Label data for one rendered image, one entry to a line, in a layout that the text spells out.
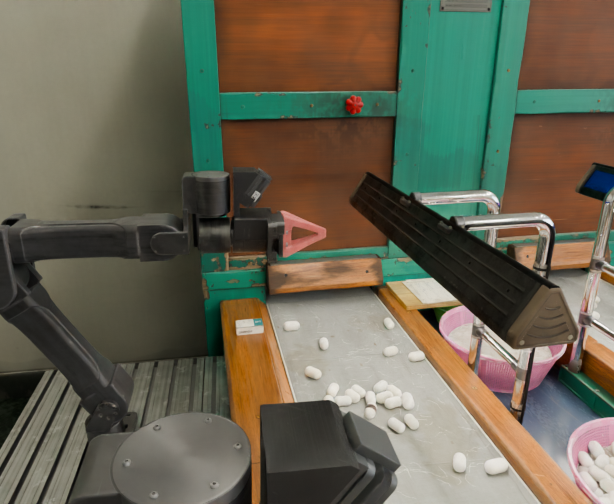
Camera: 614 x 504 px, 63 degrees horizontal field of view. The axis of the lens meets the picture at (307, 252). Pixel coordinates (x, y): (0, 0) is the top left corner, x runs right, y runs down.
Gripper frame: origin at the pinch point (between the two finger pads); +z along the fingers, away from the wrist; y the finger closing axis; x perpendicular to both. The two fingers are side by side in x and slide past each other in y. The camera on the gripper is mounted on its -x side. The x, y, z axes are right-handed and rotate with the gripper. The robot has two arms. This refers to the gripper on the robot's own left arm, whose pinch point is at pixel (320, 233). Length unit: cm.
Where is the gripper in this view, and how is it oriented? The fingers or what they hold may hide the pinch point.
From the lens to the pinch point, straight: 83.0
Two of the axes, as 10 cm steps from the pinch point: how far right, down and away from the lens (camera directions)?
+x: -0.3, 9.4, 3.4
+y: -1.6, -3.4, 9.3
